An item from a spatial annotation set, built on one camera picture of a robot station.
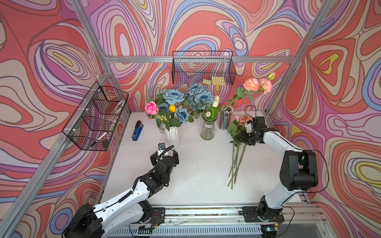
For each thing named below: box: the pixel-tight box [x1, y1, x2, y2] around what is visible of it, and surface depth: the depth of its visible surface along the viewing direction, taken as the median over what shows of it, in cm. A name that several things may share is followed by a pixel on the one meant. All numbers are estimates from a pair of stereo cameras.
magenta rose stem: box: [144, 101, 159, 116], surface depth 60 cm
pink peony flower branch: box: [227, 115, 253, 190], surface depth 98 cm
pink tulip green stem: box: [228, 113, 249, 186], surface depth 97 cm
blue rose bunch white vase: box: [145, 88, 194, 131], surface depth 71 cm
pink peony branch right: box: [218, 72, 276, 112], surface depth 69 cm
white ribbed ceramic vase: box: [165, 126, 180, 150], surface depth 88 cm
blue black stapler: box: [131, 119, 144, 142], surface depth 107 cm
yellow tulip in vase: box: [169, 104, 177, 113], surface depth 70 cm
